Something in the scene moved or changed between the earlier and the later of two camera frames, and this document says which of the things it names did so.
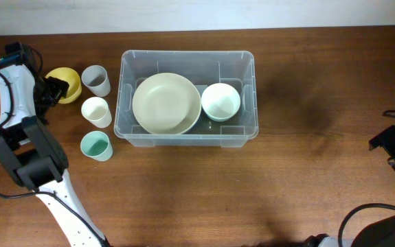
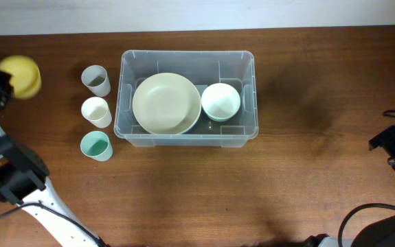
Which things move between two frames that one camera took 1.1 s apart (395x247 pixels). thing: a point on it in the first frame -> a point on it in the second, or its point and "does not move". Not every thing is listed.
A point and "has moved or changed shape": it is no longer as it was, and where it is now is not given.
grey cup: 95,78 does not move
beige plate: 166,103 does not move
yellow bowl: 69,76 has moved or changed shape
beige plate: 167,124 does not move
